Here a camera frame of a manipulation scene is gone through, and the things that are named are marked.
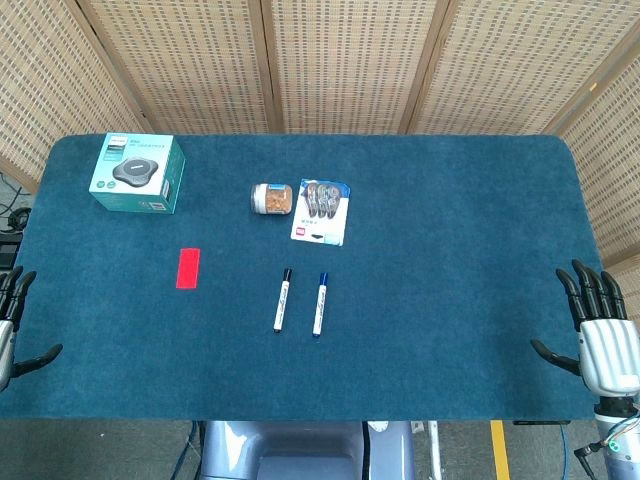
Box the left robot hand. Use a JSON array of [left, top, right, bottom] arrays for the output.
[[0, 265, 64, 392]]

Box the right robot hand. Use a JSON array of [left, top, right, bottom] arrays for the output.
[[530, 258, 640, 399]]

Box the red card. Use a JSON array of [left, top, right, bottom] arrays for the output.
[[175, 247, 202, 290]]

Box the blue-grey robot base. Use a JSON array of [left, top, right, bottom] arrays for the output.
[[198, 420, 416, 480]]

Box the blue blister pack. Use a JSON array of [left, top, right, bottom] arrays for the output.
[[289, 177, 353, 248]]

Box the black equipment on floor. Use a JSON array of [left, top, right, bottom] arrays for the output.
[[0, 172, 32, 274]]

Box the teal speaker product box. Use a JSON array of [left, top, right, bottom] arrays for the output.
[[88, 131, 187, 215]]

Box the black cap whiteboard marker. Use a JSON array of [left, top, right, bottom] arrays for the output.
[[272, 267, 295, 335]]

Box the blue cap whiteboard marker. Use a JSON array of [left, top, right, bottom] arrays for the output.
[[312, 271, 331, 339]]

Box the small jar with silver lid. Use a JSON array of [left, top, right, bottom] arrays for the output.
[[249, 182, 295, 216]]

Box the blue felt table mat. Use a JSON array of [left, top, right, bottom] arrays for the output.
[[0, 133, 604, 422]]

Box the woven bamboo folding screen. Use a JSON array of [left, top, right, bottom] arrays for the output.
[[0, 0, 640, 321]]

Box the blue cable under table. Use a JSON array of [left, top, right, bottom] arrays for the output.
[[169, 420, 199, 480]]

